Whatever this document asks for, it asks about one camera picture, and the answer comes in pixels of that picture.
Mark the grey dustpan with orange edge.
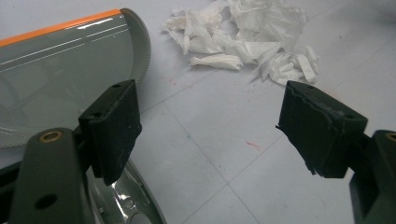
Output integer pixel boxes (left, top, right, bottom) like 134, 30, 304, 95
0, 7, 168, 224

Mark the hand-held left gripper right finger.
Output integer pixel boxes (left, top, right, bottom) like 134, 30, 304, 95
276, 80, 369, 179

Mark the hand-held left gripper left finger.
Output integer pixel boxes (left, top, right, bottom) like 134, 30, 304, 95
78, 79, 143, 187

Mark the pile of torn white tissue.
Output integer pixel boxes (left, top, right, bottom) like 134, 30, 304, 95
162, 0, 321, 87

